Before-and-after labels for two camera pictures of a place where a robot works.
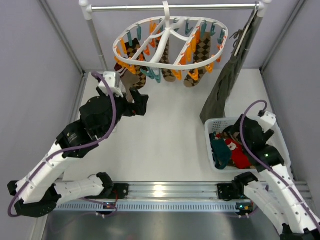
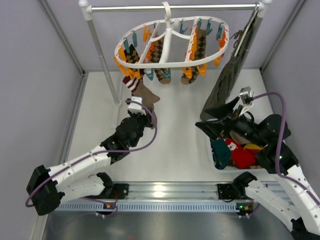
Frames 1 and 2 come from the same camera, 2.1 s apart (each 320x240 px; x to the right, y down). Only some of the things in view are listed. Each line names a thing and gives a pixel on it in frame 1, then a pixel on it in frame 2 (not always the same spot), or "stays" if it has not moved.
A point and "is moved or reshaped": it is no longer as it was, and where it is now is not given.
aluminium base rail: [195, 191] stays
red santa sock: [239, 158] stays
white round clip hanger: [177, 44] is moved or reshaped
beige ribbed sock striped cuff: [129, 78] to [138, 90]
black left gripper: [130, 106] to [144, 119]
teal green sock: [221, 151] stays
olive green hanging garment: [216, 104] stays
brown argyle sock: [168, 74] to [163, 74]
